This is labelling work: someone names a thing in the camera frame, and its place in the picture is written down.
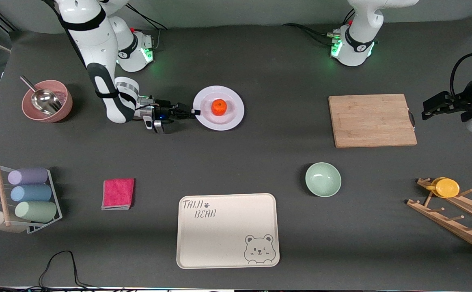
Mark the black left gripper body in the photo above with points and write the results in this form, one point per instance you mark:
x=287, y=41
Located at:
x=457, y=104

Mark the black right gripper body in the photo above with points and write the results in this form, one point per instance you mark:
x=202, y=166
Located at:
x=165, y=110

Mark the orange fruit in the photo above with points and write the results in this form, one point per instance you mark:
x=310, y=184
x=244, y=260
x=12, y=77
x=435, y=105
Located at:
x=219, y=107

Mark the white round plate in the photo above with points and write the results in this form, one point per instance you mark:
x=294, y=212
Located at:
x=231, y=119

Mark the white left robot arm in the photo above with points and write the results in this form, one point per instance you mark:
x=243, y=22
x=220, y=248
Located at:
x=357, y=48

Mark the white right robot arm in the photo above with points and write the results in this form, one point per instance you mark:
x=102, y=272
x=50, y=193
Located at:
x=89, y=40

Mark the wooden cutting board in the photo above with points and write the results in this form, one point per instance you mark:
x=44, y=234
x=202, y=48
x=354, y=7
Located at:
x=369, y=121

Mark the yellow cup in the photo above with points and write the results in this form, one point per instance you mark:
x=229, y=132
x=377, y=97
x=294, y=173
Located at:
x=447, y=187

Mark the pink folded cloth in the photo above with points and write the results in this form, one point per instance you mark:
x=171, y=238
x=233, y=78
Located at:
x=118, y=194

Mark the pink bowl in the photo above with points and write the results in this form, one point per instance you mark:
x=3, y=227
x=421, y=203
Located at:
x=65, y=111

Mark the metal scoop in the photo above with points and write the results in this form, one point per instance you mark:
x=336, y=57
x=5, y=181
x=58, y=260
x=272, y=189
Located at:
x=45, y=101

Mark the wooden peg rack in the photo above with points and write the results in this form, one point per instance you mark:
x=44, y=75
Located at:
x=455, y=227

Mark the cream tray with bear print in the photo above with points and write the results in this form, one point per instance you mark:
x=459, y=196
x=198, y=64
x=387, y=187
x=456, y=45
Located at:
x=219, y=239

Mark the green bowl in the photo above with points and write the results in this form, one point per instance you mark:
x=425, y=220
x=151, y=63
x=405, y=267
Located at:
x=323, y=179

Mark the purple cup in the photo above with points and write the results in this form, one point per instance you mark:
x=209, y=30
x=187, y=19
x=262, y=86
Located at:
x=29, y=176

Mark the blue cup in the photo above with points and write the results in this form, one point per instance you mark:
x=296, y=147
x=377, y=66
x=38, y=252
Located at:
x=31, y=193

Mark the green cup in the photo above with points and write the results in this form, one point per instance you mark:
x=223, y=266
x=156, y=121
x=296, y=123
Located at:
x=36, y=211

